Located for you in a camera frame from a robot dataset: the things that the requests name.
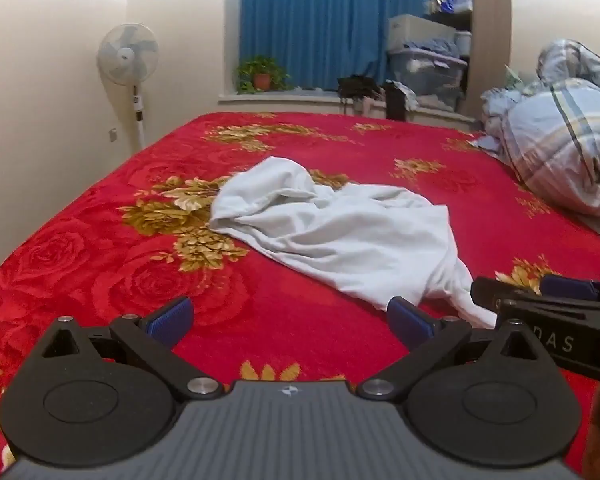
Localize white window sill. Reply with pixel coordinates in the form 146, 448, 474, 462
219, 91, 476, 123

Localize white crumpled cloth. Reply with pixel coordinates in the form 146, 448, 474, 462
395, 82, 422, 111

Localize black bag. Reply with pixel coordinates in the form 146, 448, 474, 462
337, 75, 383, 101

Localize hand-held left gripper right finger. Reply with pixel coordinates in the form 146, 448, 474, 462
356, 296, 556, 402

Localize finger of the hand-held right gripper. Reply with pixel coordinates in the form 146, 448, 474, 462
539, 274, 600, 306
471, 276, 588, 314

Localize clear plastic storage bin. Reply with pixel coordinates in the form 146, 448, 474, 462
387, 49, 468, 112

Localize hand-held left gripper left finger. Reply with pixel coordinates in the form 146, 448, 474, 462
39, 296, 226, 402

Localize plaid blue quilt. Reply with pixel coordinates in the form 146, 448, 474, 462
472, 39, 600, 251

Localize blue curtain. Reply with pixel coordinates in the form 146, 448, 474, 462
239, 0, 441, 92

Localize white standing fan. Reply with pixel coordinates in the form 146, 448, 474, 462
97, 22, 160, 151

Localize blue clothes pile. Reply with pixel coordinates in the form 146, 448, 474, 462
402, 37, 462, 58

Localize potted green plant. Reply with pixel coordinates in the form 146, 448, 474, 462
236, 56, 291, 95

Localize white storage box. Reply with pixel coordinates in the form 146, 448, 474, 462
387, 14, 458, 53

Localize red floral blanket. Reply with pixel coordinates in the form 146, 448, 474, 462
0, 111, 600, 480

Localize white shirt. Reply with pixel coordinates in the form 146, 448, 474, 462
209, 156, 498, 330

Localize wooden shelf unit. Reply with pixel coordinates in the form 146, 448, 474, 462
422, 0, 512, 113

